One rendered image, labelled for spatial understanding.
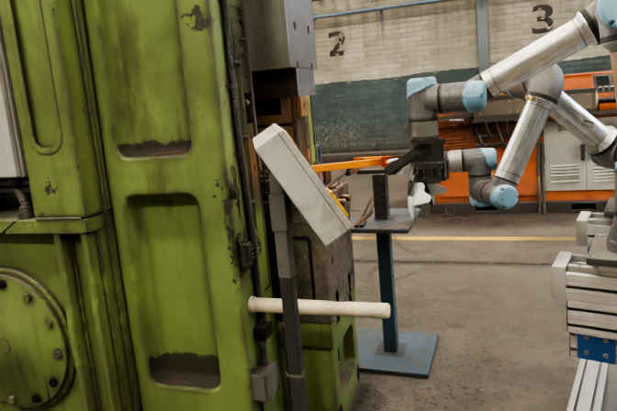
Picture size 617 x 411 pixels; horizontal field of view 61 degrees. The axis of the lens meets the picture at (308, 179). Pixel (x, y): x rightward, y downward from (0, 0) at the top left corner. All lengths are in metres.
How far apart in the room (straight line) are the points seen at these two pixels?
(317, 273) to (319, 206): 0.69
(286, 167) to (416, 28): 8.30
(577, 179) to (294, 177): 4.39
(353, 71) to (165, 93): 7.96
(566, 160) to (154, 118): 4.23
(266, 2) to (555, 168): 3.98
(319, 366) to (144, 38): 1.28
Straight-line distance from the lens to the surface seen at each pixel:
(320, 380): 2.06
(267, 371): 1.81
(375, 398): 2.39
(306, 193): 1.20
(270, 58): 1.79
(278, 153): 1.18
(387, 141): 9.50
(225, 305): 1.72
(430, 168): 1.37
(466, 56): 9.31
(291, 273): 1.41
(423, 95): 1.36
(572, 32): 1.45
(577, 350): 1.67
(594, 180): 5.41
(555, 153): 5.33
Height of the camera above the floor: 1.27
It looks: 9 degrees down
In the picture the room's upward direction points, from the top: 5 degrees counter-clockwise
